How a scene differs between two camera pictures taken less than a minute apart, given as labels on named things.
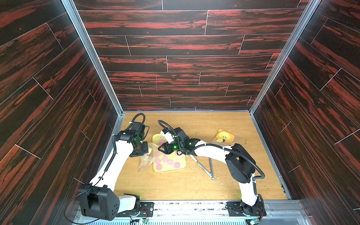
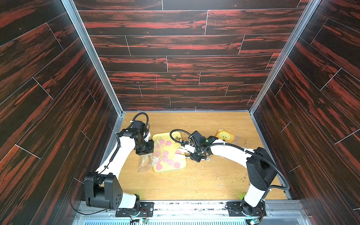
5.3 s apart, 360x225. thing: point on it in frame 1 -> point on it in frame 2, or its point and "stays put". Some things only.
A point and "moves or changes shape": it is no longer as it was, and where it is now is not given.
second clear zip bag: (224, 136) stays put
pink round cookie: (176, 165) stays put
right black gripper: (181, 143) -> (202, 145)
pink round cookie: (159, 167) stays put
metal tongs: (210, 174) moves or changes shape
